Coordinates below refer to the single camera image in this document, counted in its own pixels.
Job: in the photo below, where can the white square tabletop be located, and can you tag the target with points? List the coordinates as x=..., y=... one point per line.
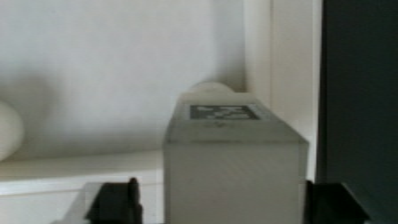
x=101, y=58

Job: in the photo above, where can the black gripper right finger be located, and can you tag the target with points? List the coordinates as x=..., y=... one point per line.
x=330, y=207

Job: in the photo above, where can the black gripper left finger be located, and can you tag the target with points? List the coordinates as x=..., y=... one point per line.
x=115, y=207

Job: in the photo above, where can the white table leg with tag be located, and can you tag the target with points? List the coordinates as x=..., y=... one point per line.
x=234, y=161

